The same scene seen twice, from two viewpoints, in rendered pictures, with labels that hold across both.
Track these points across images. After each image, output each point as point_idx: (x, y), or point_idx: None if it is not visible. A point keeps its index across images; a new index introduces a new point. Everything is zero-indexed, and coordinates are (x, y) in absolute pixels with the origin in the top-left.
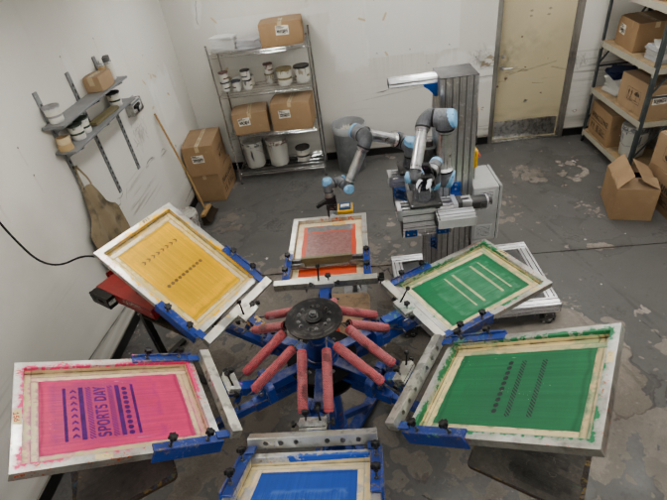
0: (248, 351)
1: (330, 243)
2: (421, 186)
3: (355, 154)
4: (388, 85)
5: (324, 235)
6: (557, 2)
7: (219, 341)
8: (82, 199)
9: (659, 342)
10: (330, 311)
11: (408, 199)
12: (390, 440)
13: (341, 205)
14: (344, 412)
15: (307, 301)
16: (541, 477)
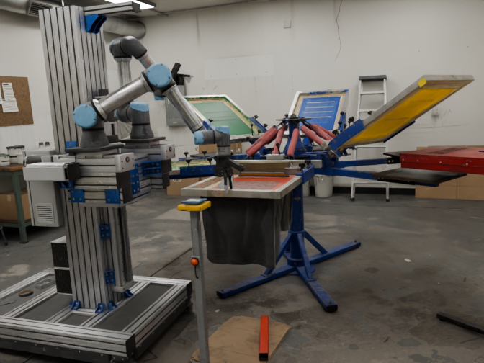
0: (390, 335)
1: (248, 185)
2: (185, 79)
3: (181, 93)
4: (140, 8)
5: (249, 189)
6: None
7: (443, 354)
8: None
9: (16, 275)
10: (282, 118)
11: (158, 137)
12: (258, 268)
13: (199, 199)
14: (287, 238)
15: (294, 119)
16: None
